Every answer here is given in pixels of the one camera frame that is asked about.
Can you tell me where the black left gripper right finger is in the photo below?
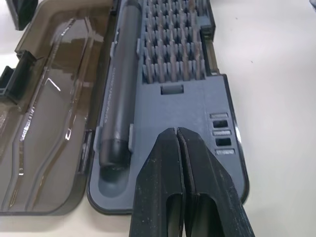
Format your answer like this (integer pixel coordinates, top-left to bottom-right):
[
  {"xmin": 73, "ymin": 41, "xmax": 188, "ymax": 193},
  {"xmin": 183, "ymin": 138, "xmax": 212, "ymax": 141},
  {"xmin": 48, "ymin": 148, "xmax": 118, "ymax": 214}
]
[{"xmin": 177, "ymin": 126, "xmax": 255, "ymax": 237}]

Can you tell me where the grey screwdriver kit case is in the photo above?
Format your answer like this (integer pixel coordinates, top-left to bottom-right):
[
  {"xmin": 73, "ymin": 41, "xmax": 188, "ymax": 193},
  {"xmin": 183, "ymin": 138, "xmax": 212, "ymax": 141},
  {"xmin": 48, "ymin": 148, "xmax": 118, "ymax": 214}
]
[{"xmin": 86, "ymin": 0, "xmax": 250, "ymax": 215}]

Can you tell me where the dark gray screwdriver handle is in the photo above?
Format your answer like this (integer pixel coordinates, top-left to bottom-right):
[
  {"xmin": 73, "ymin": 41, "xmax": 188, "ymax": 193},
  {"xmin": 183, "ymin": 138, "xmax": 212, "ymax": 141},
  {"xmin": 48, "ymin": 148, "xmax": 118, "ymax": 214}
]
[{"xmin": 100, "ymin": 0, "xmax": 146, "ymax": 171}]

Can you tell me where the dark black item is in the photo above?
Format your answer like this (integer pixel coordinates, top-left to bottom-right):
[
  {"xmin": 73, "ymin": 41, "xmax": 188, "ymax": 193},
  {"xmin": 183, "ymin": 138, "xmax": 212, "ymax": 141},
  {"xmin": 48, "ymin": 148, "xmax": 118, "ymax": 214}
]
[{"xmin": 0, "ymin": 0, "xmax": 39, "ymax": 31}]

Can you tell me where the smoky transparent case lid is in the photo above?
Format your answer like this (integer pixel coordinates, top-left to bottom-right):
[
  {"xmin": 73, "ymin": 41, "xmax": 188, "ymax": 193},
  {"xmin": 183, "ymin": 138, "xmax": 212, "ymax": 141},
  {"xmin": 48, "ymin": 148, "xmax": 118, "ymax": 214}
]
[{"xmin": 0, "ymin": 0, "xmax": 119, "ymax": 216}]

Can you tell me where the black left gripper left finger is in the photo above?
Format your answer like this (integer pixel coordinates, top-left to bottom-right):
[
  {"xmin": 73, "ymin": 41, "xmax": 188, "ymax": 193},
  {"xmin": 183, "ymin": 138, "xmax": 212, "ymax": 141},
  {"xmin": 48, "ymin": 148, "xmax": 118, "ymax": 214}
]
[{"xmin": 127, "ymin": 127, "xmax": 186, "ymax": 237}]

